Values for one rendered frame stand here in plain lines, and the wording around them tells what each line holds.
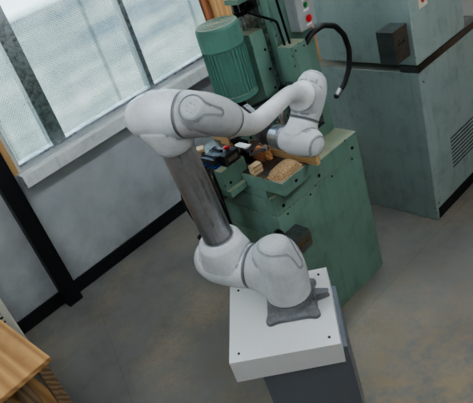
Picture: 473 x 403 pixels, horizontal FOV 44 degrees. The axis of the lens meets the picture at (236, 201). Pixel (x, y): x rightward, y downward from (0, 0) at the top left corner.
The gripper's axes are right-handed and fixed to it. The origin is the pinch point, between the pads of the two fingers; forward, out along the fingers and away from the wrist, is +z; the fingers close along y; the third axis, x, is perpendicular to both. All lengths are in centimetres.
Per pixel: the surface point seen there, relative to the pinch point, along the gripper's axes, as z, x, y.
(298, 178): -17.1, -13.5, -23.0
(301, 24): -2.7, -38.7, 31.0
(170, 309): 74, 5, -116
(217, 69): 11.7, -4.5, 20.6
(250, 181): 1.9, -4.5, -25.1
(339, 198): -8, -47, -48
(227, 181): 5.9, 3.8, -22.3
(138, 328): 79, 23, -119
